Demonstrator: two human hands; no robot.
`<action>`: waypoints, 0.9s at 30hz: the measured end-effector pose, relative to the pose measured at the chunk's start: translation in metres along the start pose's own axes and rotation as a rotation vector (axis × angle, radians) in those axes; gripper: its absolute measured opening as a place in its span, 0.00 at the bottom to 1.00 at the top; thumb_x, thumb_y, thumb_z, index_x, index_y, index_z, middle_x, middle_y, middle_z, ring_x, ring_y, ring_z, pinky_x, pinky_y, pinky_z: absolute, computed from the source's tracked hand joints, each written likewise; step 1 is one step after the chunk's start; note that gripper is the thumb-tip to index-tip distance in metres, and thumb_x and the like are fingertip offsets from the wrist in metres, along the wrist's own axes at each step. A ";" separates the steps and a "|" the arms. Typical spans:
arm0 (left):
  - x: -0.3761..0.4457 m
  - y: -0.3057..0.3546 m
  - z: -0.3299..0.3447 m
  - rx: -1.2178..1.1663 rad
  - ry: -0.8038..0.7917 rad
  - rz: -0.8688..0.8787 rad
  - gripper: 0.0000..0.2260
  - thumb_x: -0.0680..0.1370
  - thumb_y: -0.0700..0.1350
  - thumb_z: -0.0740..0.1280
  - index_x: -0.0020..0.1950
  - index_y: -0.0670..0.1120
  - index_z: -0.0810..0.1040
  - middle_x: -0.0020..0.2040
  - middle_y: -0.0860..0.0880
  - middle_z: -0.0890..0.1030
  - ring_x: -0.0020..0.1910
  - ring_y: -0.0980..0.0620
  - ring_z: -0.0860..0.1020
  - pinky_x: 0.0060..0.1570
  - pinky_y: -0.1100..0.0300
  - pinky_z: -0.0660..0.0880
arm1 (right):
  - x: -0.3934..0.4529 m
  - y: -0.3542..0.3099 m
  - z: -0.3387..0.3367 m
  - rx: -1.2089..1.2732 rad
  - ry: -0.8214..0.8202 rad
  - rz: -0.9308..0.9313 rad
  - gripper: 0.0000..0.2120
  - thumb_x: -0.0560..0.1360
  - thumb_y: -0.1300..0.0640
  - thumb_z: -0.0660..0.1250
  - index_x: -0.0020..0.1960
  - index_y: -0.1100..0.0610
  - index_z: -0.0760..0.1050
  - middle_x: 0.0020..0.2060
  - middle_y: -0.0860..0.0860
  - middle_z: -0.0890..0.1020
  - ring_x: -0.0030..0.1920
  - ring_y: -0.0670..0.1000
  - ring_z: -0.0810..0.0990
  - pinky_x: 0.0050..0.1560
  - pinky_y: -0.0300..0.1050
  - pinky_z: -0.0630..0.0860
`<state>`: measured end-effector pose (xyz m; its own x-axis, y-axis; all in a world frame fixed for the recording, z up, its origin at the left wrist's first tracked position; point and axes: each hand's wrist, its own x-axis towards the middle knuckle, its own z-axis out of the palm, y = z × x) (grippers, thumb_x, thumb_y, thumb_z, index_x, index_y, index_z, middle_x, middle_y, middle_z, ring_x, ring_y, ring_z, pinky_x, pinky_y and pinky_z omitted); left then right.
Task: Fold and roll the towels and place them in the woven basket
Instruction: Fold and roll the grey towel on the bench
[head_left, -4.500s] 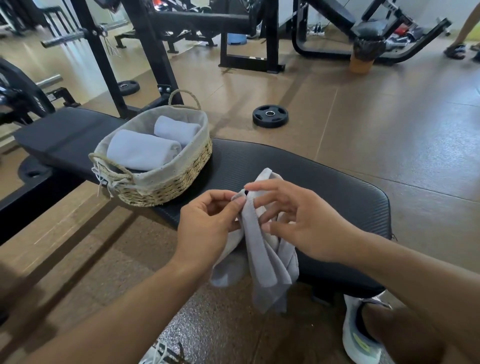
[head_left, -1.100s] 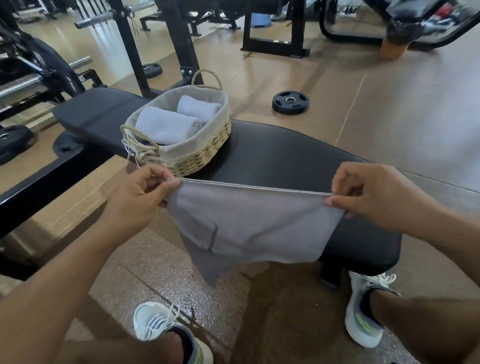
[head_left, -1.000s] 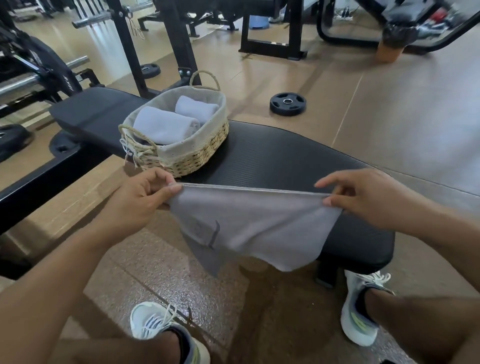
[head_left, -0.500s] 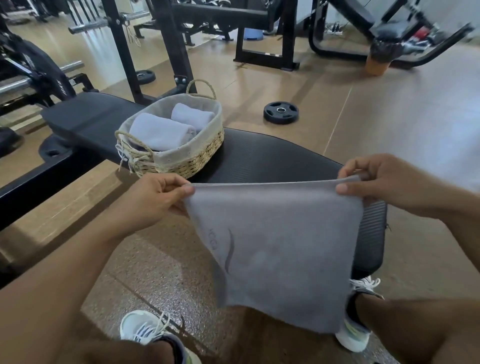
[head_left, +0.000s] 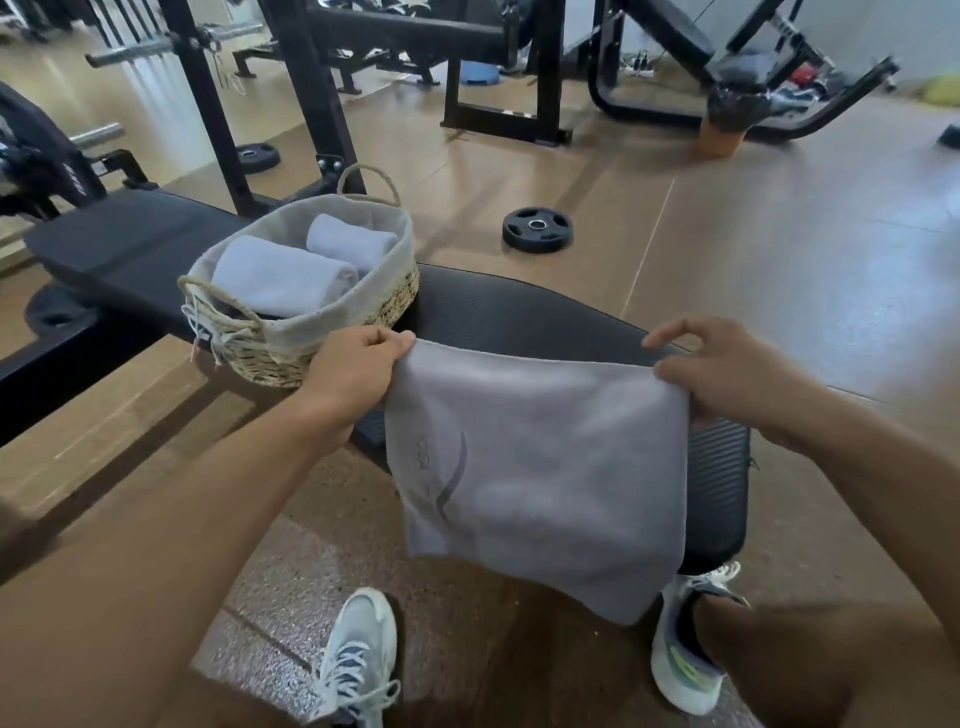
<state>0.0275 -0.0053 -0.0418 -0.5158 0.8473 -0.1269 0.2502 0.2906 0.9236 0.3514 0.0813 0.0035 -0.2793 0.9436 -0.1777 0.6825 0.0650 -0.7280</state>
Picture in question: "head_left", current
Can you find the person's left hand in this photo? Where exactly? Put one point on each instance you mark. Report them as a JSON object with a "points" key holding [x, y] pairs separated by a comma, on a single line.
{"points": [[352, 375]]}

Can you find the person's right hand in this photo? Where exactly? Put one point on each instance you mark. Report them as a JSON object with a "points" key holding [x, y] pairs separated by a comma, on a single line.
{"points": [[742, 382]]}

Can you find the woven basket with white liner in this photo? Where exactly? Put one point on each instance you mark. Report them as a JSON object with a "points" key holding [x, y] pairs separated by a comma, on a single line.
{"points": [[262, 367]]}

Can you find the white towel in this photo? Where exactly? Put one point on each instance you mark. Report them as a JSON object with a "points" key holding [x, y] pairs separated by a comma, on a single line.
{"points": [[285, 277], [352, 240]]}

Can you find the light grey towel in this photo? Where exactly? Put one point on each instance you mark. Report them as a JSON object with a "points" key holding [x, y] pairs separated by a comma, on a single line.
{"points": [[555, 480]]}

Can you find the person's right forearm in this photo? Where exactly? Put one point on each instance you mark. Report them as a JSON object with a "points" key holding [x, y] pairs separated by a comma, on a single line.
{"points": [[900, 495]]}

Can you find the person's left forearm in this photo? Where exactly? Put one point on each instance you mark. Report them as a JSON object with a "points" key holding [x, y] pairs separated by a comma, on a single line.
{"points": [[135, 577]]}

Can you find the person's left white shoe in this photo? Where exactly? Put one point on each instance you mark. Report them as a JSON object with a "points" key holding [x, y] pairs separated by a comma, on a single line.
{"points": [[360, 630]]}

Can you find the person's white shoe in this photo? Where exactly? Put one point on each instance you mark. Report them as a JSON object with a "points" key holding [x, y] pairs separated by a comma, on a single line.
{"points": [[671, 675], [360, 630]]}

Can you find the person's right leg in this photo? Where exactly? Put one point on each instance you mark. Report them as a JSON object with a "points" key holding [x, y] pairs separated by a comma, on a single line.
{"points": [[810, 667]]}

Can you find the person's leg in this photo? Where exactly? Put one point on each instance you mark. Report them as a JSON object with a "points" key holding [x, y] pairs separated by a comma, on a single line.
{"points": [[810, 667], [225, 709]]}

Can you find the person's right white shoe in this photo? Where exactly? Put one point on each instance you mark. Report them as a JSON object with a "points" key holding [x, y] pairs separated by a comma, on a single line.
{"points": [[671, 675]]}

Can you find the person's left leg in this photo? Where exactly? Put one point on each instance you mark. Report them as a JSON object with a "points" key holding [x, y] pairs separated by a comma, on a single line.
{"points": [[225, 709]]}

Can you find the black rubber weight plate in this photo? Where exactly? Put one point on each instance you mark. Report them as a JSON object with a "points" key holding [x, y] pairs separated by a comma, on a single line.
{"points": [[264, 163], [519, 238]]}

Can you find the black padded weight bench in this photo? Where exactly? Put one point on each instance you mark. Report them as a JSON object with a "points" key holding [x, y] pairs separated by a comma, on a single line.
{"points": [[135, 232]]}

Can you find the orange bin with black bag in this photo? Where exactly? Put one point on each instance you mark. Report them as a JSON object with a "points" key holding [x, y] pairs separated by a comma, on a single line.
{"points": [[735, 109]]}

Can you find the black steel squat rack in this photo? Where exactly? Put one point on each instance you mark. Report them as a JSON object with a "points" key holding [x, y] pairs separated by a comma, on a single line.
{"points": [[315, 90]]}

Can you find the black steel base beam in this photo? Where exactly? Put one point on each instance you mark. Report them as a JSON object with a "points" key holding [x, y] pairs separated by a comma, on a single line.
{"points": [[60, 375]]}

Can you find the small red object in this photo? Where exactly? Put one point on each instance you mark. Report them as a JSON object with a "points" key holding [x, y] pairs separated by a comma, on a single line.
{"points": [[804, 75]]}

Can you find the large black weight plate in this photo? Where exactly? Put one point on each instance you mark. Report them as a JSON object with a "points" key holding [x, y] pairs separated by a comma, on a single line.
{"points": [[45, 307]]}

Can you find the black gym accessory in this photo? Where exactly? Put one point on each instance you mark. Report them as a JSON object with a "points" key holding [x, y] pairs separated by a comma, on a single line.
{"points": [[951, 136]]}

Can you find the blue plastic container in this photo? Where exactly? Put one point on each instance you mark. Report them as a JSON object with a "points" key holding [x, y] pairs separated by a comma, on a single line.
{"points": [[480, 73]]}

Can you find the white power strip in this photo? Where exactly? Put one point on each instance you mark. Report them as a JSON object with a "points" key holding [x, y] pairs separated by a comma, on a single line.
{"points": [[639, 66]]}

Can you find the silver steel barbell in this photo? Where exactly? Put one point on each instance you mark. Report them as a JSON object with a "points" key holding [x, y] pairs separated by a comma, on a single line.
{"points": [[127, 54], [97, 136]]}

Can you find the yellow green cushion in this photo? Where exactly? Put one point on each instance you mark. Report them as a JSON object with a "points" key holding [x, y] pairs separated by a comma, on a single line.
{"points": [[943, 90]]}

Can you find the black bumper plate white print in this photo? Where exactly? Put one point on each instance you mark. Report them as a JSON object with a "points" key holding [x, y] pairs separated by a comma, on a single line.
{"points": [[52, 157]]}

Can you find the black barbell stand frame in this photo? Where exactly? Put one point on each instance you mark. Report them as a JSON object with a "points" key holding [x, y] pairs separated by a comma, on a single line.
{"points": [[127, 166]]}

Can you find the black bench press frame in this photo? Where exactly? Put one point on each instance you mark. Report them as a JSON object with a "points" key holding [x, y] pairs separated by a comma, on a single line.
{"points": [[551, 75]]}

